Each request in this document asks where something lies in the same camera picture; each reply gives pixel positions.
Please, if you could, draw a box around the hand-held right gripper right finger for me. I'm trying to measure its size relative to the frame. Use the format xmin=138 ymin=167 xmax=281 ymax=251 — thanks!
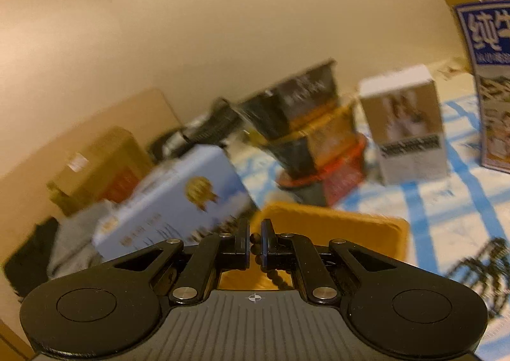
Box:
xmin=260 ymin=219 xmax=399 ymax=304

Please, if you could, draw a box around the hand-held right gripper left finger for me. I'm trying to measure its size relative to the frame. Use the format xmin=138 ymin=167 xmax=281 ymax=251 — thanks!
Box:
xmin=113 ymin=218 xmax=251 ymax=306

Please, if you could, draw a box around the long brown bead bracelet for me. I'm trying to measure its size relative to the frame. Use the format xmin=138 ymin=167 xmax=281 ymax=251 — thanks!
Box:
xmin=250 ymin=234 xmax=295 ymax=290

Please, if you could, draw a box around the orange plastic tray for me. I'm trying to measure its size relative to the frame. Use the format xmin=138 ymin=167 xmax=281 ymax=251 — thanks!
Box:
xmin=221 ymin=202 xmax=411 ymax=292

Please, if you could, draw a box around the long dark bead bracelet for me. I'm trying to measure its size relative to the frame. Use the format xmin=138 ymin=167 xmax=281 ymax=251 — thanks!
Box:
xmin=448 ymin=237 xmax=510 ymax=319

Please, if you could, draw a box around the light blue milk carton box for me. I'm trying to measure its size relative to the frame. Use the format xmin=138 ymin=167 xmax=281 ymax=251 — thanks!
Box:
xmin=92 ymin=145 xmax=256 ymax=262

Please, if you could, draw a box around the red label instant noodle bowl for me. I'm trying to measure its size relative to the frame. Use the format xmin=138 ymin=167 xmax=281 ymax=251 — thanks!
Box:
xmin=277 ymin=134 xmax=367 ymax=206

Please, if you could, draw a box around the orange label instant noodle bowl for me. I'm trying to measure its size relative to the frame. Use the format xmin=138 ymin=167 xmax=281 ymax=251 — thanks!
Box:
xmin=255 ymin=102 xmax=359 ymax=182

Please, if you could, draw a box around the brown cardboard box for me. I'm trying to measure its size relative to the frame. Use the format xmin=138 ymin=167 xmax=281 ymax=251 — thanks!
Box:
xmin=46 ymin=126 xmax=154 ymax=218

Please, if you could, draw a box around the grey cloth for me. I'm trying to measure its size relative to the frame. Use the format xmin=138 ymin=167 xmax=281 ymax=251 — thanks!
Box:
xmin=48 ymin=199 xmax=116 ymax=278

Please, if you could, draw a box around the blue checked tablecloth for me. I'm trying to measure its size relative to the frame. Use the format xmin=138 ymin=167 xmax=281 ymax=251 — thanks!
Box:
xmin=231 ymin=90 xmax=510 ymax=361

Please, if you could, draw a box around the small white product box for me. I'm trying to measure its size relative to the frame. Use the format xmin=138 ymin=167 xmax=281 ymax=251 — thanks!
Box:
xmin=358 ymin=64 xmax=451 ymax=186

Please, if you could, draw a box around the dark cloth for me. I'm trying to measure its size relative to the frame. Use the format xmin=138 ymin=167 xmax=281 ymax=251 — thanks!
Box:
xmin=2 ymin=215 xmax=60 ymax=298

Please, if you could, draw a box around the dark blue milk carton box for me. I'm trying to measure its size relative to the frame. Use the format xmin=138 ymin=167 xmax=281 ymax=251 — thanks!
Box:
xmin=454 ymin=0 xmax=510 ymax=174

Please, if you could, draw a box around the black cord handle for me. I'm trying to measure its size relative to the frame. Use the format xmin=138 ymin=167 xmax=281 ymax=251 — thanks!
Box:
xmin=149 ymin=98 xmax=244 ymax=162

